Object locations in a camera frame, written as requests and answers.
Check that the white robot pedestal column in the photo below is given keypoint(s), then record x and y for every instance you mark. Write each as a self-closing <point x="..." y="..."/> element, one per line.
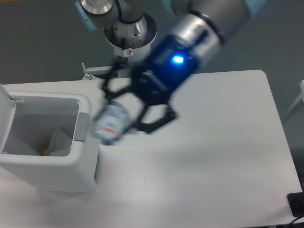
<point x="132" y="41"/>

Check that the white metal base frame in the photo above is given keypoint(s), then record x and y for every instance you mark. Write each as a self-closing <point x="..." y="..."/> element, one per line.
<point x="92" y="73"/>

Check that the white open trash can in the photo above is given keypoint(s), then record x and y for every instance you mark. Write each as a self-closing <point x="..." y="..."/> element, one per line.
<point x="27" y="120"/>

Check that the crushed clear plastic bottle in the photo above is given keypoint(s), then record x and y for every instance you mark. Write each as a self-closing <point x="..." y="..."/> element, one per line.
<point x="111" y="123"/>

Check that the black device at table edge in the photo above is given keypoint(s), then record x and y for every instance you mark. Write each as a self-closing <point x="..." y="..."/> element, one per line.
<point x="296" y="203"/>

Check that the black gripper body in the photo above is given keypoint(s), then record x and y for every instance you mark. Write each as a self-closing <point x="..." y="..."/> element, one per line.
<point x="156" y="78"/>

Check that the yellow and blue trash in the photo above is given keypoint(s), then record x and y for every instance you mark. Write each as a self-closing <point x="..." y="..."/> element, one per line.
<point x="41" y="150"/>

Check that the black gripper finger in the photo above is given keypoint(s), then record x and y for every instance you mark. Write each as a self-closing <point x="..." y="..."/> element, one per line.
<point x="138" y="125"/>
<point x="114" y="88"/>

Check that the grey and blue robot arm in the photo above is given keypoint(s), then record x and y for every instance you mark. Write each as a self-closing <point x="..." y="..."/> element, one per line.
<point x="204" y="26"/>

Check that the white furniture leg at right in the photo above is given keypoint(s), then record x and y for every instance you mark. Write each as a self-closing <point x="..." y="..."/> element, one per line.
<point x="295" y="106"/>

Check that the clear plastic wrapper bag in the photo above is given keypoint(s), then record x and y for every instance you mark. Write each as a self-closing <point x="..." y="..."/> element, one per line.
<point x="59" y="145"/>

